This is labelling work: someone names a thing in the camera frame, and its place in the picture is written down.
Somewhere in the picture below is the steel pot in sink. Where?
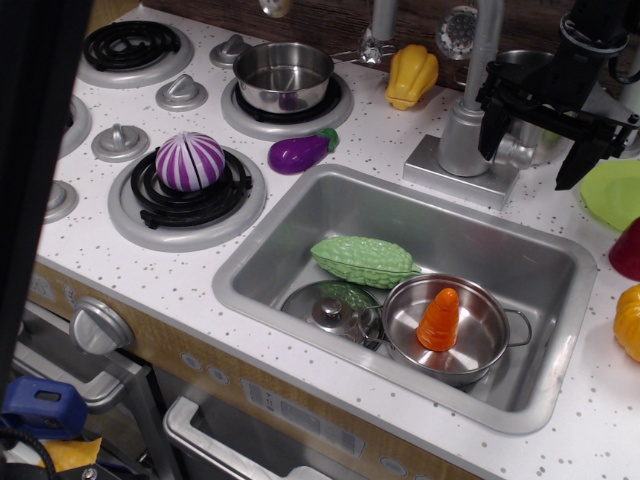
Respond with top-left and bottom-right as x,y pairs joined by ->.
363,274 -> 533,387

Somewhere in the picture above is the black foreground post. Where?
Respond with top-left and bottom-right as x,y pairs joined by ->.
1,1 -> 92,385

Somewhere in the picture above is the orange toy carrot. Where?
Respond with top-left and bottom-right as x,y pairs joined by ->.
416,288 -> 459,352

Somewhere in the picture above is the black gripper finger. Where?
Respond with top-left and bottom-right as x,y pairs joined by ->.
555,132 -> 611,190
478,102 -> 514,161

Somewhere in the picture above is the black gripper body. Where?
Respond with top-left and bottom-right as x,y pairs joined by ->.
477,60 -> 639,156

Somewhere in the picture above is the blue clamp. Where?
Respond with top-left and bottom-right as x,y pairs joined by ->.
1,376 -> 89,440

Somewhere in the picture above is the orange toy pumpkin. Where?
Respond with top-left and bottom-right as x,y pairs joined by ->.
613,285 -> 640,362

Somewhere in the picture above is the silver faucet lever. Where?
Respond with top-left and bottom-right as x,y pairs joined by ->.
493,137 -> 536,171

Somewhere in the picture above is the red plastic cup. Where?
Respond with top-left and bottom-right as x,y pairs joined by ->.
608,219 -> 640,281

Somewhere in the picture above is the silver stove knob top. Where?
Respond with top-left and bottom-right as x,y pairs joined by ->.
209,34 -> 250,69

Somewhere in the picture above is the silver stove knob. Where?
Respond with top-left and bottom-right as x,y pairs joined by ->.
43,180 -> 79,224
209,34 -> 250,69
91,123 -> 150,163
155,74 -> 208,112

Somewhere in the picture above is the back left stove burner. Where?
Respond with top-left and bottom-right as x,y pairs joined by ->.
77,20 -> 194,89

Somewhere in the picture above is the silver stove knob middle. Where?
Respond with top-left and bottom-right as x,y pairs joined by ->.
155,74 -> 208,112

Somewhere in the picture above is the front right stove burner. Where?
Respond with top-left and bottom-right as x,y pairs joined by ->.
108,148 -> 266,253

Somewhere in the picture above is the green toy bitter gourd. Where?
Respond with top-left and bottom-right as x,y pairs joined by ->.
310,236 -> 421,289

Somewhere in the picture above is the metal sink basin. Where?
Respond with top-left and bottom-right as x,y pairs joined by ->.
212,165 -> 597,434

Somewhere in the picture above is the steel pot on burner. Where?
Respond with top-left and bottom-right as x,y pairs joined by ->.
233,42 -> 334,113

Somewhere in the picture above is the silver toy faucet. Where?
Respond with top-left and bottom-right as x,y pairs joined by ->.
402,1 -> 518,210

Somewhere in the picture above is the silver stove knob lower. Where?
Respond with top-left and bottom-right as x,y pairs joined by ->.
91,123 -> 150,163

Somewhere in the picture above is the purple white toy onion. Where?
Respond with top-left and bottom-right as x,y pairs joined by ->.
155,132 -> 226,192

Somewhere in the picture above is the hanging slotted spoon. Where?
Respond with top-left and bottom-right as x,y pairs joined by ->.
435,5 -> 478,61

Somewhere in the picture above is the purple toy eggplant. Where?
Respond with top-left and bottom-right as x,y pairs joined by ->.
267,128 -> 339,175

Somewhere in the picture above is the green plastic plate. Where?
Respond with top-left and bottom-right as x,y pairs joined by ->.
580,159 -> 639,232

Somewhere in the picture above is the silver stove knob left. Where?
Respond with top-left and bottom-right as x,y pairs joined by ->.
43,180 -> 79,224

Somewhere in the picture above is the back right stove burner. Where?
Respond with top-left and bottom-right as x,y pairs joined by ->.
221,74 -> 354,141

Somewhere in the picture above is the silver oven door handle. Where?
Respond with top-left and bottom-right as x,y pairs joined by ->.
163,396 -> 359,479

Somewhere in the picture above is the yellow toy bell pepper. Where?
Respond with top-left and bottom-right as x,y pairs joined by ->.
385,44 -> 439,111

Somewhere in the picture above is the stove burner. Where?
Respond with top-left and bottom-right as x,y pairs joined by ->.
108,148 -> 266,253
58,95 -> 92,159
221,74 -> 354,141
77,20 -> 194,89

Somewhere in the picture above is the hanging metal spoon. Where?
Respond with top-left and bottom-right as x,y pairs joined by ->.
259,0 -> 292,19

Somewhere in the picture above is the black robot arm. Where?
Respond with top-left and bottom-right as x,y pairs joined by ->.
476,1 -> 639,190

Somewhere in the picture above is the steel pot lid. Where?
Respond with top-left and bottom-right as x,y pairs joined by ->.
281,280 -> 384,350

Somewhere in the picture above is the silver oven dial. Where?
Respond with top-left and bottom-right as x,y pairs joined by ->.
69,296 -> 135,356

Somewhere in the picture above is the yellow cloth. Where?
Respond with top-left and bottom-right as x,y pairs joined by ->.
44,437 -> 102,472

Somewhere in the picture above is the steel cup behind faucet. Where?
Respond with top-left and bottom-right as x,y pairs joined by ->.
496,50 -> 573,168

